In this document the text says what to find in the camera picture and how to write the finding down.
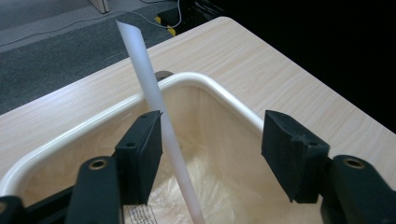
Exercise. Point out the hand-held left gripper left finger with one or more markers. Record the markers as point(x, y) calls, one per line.
point(140, 155)

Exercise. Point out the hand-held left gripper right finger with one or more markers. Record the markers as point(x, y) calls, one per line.
point(292, 152)

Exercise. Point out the white square bin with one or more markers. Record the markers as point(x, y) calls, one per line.
point(93, 121)

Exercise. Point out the white plastic straw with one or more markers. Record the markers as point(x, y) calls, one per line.
point(149, 87)

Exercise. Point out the white printed paper scrap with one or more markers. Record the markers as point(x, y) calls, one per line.
point(141, 214)

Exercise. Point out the clear plastic bin liner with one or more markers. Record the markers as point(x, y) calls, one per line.
point(224, 174)

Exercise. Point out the grey round table grommet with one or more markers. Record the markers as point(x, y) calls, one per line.
point(162, 75)

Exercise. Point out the black curtain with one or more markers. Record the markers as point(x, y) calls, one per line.
point(327, 46)

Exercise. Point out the black stand base striped tape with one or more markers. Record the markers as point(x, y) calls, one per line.
point(174, 18)

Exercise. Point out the light wooden furniture frame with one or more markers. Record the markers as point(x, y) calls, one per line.
point(100, 4)

